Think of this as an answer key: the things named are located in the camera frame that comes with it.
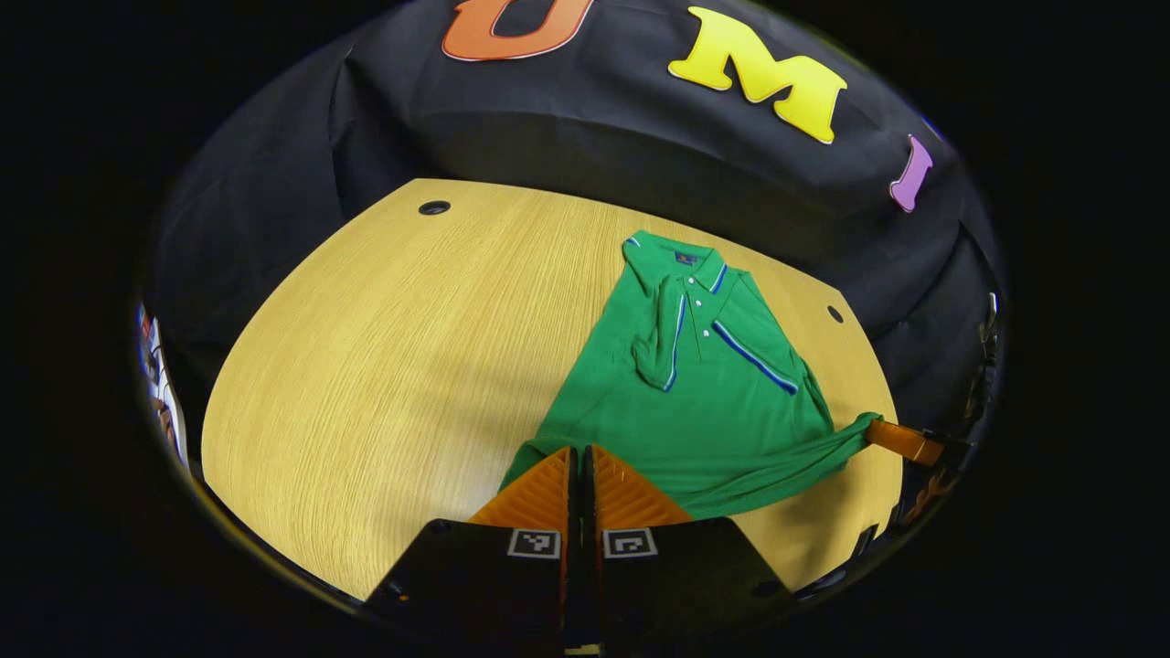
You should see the green T-shirt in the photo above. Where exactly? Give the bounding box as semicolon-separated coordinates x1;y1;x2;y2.
498;230;883;522

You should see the black backdrop cloth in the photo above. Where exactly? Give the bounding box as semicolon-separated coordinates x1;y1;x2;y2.
151;0;1006;458

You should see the white and red banner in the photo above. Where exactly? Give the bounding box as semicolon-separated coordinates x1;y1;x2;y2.
137;306;190;469

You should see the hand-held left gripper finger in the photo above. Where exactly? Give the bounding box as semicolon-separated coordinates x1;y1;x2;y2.
364;445;579;654
583;444;796;654

